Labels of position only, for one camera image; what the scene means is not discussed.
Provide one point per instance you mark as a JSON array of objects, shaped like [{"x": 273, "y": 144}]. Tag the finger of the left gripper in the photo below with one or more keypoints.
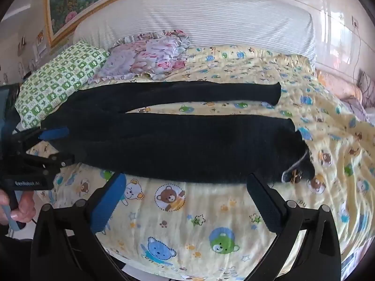
[
  {"x": 29, "y": 156},
  {"x": 35, "y": 135}
]

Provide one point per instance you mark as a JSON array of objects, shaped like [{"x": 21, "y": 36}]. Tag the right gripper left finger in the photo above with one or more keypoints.
[{"x": 65, "y": 244}]

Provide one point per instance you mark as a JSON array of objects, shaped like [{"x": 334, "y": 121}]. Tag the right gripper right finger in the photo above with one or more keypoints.
[{"x": 319, "y": 256}]

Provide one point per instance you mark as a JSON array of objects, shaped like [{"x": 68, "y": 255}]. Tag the black pants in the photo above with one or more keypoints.
[{"x": 111, "y": 128}]

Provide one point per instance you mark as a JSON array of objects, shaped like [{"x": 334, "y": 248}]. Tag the person's left hand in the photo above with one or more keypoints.
[{"x": 26, "y": 209}]

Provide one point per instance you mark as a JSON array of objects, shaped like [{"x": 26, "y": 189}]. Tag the green white checkered pillow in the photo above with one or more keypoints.
[{"x": 55, "y": 81}]

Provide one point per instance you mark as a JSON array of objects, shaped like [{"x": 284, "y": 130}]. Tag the yellow bear print bedsheet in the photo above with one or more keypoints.
[{"x": 214, "y": 231}]

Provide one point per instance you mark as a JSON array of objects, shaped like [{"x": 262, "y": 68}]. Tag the pink floral pillow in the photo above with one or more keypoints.
[{"x": 153, "y": 55}]

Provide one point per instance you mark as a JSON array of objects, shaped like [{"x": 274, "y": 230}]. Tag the pink pillow beside bed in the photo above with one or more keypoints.
[{"x": 349, "y": 94}]

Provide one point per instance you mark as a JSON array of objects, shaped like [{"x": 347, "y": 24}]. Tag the striped white headboard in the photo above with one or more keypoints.
[{"x": 268, "y": 24}]

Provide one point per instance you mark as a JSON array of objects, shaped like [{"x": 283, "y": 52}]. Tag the white wall socket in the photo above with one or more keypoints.
[{"x": 355, "y": 23}]

